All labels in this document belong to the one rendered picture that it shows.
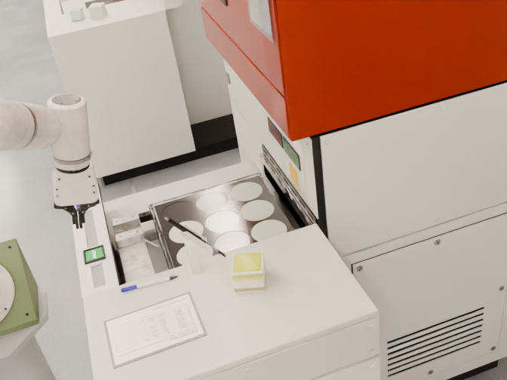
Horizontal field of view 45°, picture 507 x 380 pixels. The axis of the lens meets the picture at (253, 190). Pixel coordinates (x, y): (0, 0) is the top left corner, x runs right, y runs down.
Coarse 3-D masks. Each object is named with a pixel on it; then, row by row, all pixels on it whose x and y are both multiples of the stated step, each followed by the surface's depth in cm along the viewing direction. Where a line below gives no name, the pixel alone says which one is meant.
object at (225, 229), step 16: (256, 176) 193; (208, 192) 190; (224, 192) 188; (160, 208) 186; (176, 208) 185; (192, 208) 184; (224, 208) 182; (240, 208) 181; (160, 224) 179; (208, 224) 176; (224, 224) 175; (240, 224) 174; (256, 224) 173; (288, 224) 171; (208, 240) 170; (224, 240) 170; (240, 240) 169; (176, 256) 166
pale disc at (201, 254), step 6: (198, 246) 169; (180, 252) 168; (198, 252) 167; (204, 252) 166; (210, 252) 166; (180, 258) 166; (186, 258) 165; (198, 258) 165; (204, 258) 164; (186, 264) 163
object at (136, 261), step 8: (120, 232) 182; (120, 248) 176; (128, 248) 175; (136, 248) 175; (144, 248) 174; (120, 256) 173; (128, 256) 172; (136, 256) 172; (144, 256) 171; (128, 264) 169; (136, 264) 169; (144, 264) 169; (128, 272) 167; (136, 272) 166; (144, 272) 166; (152, 272) 165; (128, 280) 164
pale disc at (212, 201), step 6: (210, 192) 190; (216, 192) 189; (222, 192) 189; (198, 198) 188; (204, 198) 187; (210, 198) 187; (216, 198) 186; (222, 198) 186; (228, 198) 186; (198, 204) 185; (204, 204) 185; (210, 204) 184; (216, 204) 184; (222, 204) 183; (204, 210) 182; (210, 210) 182
